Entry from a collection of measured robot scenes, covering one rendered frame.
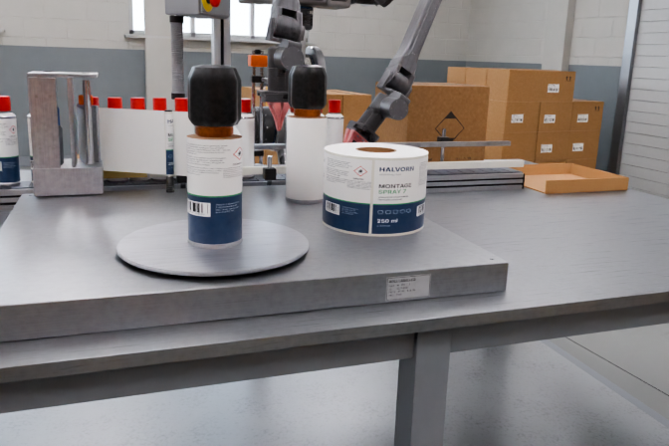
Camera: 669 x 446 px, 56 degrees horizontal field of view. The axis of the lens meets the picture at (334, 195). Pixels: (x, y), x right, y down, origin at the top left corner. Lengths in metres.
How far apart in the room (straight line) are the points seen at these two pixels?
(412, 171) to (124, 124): 0.70
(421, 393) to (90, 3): 6.36
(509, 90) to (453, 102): 3.22
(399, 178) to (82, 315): 0.58
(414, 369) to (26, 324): 0.55
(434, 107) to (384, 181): 0.93
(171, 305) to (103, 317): 0.09
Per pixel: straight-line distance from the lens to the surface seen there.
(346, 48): 7.74
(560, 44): 7.11
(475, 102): 2.12
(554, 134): 5.66
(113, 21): 7.07
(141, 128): 1.52
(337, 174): 1.16
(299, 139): 1.36
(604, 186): 2.06
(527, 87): 5.40
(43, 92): 1.47
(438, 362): 1.02
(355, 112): 5.35
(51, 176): 1.49
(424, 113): 2.02
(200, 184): 1.01
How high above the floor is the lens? 1.20
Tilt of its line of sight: 12 degrees down
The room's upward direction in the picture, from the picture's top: 2 degrees clockwise
